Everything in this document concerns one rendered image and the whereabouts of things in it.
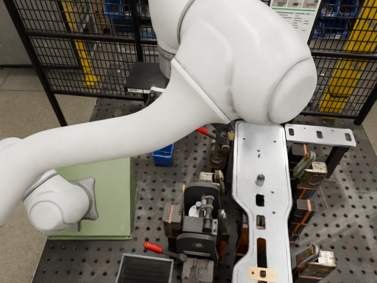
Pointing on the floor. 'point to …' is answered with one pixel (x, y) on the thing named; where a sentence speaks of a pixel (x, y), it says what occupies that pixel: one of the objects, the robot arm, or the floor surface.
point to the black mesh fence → (158, 55)
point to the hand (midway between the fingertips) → (186, 144)
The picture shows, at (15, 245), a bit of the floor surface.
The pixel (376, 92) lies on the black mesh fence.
